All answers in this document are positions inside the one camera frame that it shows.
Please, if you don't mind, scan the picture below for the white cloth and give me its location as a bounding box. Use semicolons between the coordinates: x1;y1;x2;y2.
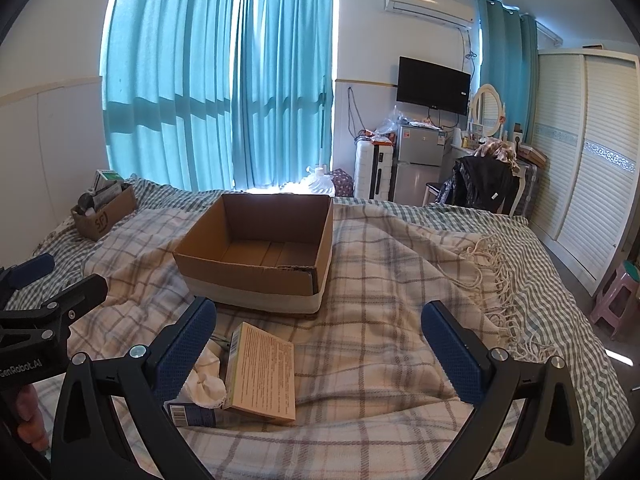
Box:
177;345;228;408

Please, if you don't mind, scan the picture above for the person's left hand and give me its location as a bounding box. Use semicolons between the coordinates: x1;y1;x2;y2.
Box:
15;384;49;454

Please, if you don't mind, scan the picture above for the floral cloth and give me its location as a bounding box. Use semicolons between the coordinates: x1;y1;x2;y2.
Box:
475;139;519;164

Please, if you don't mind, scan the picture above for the dark patterned bag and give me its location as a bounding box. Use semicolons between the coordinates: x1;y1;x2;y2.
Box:
330;169;355;199

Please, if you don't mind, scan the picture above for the beige printed box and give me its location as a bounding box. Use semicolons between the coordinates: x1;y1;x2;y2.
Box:
222;322;297;423

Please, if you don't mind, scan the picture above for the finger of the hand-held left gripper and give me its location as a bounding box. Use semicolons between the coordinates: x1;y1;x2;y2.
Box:
0;253;56;311
0;274;109;335

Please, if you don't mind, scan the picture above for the clear water jug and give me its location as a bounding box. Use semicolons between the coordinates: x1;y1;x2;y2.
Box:
305;162;334;196

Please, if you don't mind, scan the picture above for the white suitcase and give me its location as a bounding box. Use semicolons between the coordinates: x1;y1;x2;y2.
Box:
354;140;396;201

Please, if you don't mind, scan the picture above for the silver suitcase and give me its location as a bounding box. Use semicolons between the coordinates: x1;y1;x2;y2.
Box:
514;157;542;217

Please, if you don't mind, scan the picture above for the white chair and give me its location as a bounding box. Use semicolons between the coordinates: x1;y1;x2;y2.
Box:
425;160;527;217

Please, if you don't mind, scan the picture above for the silver fridge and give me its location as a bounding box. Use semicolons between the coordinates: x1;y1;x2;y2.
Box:
392;122;447;206

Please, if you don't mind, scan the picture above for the large cardboard box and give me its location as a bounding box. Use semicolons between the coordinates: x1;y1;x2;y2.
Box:
172;192;334;317

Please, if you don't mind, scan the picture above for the pink plastic stool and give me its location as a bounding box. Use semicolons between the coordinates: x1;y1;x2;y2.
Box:
590;260;640;342

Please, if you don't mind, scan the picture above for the white slatted wardrobe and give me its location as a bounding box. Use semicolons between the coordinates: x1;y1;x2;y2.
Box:
527;49;640;297

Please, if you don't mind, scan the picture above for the hanging blue cable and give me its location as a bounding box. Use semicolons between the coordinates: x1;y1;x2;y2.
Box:
347;86;369;139

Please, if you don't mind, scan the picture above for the white air conditioner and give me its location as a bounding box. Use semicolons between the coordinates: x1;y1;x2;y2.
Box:
384;0;476;26

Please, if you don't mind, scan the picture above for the black wall television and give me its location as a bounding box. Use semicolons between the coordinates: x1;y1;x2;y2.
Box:
396;56;472;116

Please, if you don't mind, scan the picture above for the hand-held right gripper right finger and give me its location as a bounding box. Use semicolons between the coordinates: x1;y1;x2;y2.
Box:
421;300;586;480

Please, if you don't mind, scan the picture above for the dark blue barcode box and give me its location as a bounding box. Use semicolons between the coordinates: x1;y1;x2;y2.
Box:
162;399;226;428

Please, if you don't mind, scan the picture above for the oval white mirror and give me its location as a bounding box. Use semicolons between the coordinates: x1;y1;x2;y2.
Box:
470;85;504;139

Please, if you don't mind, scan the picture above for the narrow turquoise curtain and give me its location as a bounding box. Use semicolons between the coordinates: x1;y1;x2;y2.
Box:
475;0;540;133

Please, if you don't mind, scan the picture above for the green white carton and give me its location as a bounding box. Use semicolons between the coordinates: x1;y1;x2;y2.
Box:
94;170;126;192

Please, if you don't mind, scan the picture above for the clear plastic bag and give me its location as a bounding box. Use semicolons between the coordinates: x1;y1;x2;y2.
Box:
372;105;402;141

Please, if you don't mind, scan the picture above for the wide turquoise curtain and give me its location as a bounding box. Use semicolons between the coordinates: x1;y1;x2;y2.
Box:
100;0;237;194

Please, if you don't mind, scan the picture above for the green gingham bed sheet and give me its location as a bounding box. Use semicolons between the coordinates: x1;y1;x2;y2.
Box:
2;175;632;480

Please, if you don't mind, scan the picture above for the small cardboard box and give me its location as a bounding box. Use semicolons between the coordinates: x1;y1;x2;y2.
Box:
71;185;138;242

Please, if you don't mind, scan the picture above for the black jacket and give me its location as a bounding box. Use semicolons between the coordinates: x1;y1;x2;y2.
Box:
435;155;521;213

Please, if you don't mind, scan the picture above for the beige plaid blanket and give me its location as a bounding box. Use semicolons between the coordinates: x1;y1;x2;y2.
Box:
37;204;531;480

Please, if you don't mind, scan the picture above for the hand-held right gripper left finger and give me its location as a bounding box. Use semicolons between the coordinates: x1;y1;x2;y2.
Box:
50;296;218;480

